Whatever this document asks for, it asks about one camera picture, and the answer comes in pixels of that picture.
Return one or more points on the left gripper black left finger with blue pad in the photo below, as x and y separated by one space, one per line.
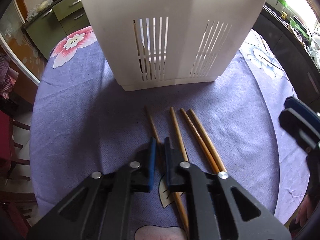
99 207

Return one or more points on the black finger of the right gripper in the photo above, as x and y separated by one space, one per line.
305 135

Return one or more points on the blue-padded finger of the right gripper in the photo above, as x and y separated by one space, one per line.
301 108

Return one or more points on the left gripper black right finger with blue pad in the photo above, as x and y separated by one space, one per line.
218 207

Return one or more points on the green kitchen base cabinets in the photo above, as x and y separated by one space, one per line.
54 23

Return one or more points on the purple floral tablecloth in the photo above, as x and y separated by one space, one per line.
83 121

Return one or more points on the light brown wooden chopstick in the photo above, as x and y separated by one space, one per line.
204 135

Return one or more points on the red wooden chair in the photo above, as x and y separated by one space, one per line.
14 225

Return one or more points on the white slotted utensil holder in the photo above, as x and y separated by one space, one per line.
180 41

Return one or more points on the brown ridged wooden chopstick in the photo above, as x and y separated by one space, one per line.
136 37

